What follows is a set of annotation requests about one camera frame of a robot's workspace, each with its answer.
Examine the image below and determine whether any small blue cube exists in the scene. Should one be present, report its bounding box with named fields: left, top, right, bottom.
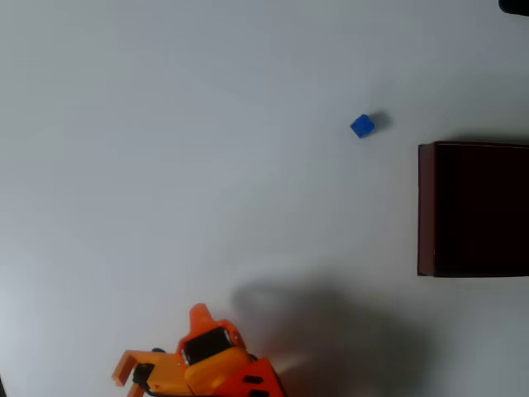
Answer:
left=349, top=113, right=376, bottom=140

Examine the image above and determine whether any dark red box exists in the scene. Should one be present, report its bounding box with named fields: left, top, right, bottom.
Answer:
left=417, top=140, right=529, bottom=279

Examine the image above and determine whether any black rounded object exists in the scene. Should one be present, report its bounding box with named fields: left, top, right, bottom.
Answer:
left=497, top=0, right=529, bottom=17

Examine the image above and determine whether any black camera cable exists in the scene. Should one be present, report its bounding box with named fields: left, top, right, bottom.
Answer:
left=132, top=380, right=161, bottom=397

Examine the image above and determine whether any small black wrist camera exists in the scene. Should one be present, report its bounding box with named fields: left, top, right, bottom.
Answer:
left=132, top=362, right=153, bottom=385

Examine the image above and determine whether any orange camera mount bracket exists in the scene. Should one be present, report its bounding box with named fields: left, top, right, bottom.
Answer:
left=111, top=349, right=167, bottom=388

